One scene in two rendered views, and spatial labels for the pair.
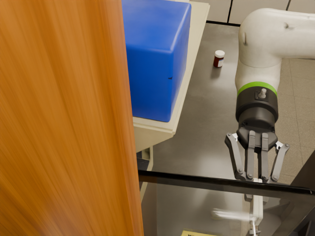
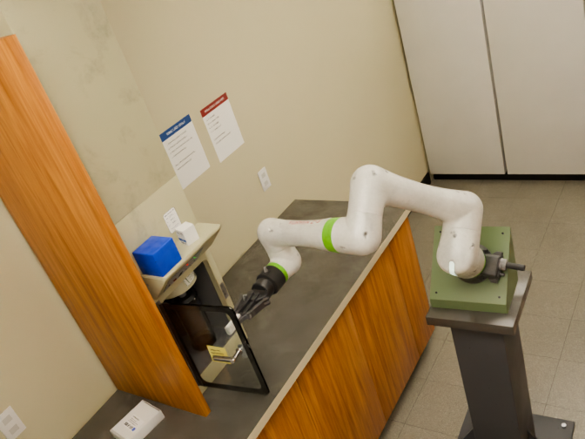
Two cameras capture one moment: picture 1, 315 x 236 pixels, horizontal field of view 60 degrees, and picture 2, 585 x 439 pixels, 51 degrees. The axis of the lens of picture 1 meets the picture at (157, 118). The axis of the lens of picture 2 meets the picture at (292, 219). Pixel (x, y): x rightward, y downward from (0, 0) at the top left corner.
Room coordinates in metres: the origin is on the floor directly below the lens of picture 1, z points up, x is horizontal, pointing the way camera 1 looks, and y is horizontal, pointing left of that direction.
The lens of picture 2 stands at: (-1.13, -1.19, 2.48)
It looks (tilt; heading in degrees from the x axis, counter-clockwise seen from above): 28 degrees down; 27
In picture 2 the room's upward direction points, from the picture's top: 19 degrees counter-clockwise
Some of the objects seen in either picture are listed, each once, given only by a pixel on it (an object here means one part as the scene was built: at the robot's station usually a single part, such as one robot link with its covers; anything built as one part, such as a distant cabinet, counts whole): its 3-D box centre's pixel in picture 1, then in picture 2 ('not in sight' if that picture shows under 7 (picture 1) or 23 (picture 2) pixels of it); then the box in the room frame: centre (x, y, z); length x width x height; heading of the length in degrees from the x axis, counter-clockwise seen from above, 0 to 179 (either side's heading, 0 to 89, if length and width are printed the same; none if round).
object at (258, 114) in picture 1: (256, 133); (258, 293); (0.38, -0.21, 1.28); 0.09 x 0.08 x 0.07; 166
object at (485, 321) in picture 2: not in sight; (480, 297); (0.74, -0.89, 0.92); 0.32 x 0.32 x 0.04; 78
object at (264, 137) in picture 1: (262, 160); (252, 307); (0.31, -0.21, 1.28); 0.11 x 0.01 x 0.04; 167
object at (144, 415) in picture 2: not in sight; (137, 423); (0.06, 0.29, 0.96); 0.16 x 0.12 x 0.04; 157
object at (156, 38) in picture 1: (136, 56); (157, 255); (0.26, 0.02, 1.56); 0.10 x 0.10 x 0.09; 76
